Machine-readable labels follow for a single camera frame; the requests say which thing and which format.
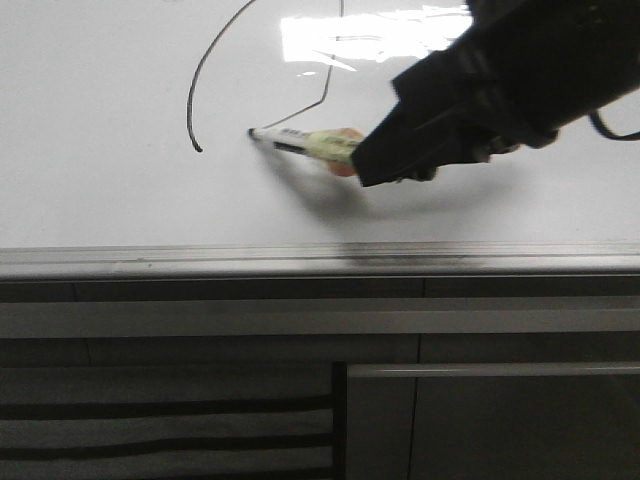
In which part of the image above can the grey cabinet panel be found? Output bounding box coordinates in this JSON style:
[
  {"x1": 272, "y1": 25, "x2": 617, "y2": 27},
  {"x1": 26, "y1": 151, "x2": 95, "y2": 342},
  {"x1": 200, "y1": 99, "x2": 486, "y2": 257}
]
[{"x1": 348, "y1": 361, "x2": 639, "y2": 479}]

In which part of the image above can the white whiteboard with aluminium frame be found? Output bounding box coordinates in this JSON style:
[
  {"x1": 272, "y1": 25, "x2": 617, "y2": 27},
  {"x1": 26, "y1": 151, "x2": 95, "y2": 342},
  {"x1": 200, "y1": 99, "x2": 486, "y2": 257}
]
[{"x1": 1, "y1": 1, "x2": 639, "y2": 279}]

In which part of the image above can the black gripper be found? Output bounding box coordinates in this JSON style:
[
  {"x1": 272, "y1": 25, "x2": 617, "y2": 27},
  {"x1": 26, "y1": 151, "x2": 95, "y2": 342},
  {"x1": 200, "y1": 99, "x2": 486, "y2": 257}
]
[{"x1": 349, "y1": 29, "x2": 561, "y2": 189}]

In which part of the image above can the white whiteboard marker pen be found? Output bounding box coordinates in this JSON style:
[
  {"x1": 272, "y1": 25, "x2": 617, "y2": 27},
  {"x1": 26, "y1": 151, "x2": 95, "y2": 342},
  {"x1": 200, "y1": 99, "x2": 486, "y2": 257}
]
[{"x1": 248, "y1": 128, "x2": 364, "y2": 177}]

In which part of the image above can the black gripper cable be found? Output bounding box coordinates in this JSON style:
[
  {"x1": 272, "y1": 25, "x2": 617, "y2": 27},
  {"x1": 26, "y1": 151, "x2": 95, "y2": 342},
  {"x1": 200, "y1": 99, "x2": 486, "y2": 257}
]
[{"x1": 588, "y1": 109, "x2": 640, "y2": 141}]

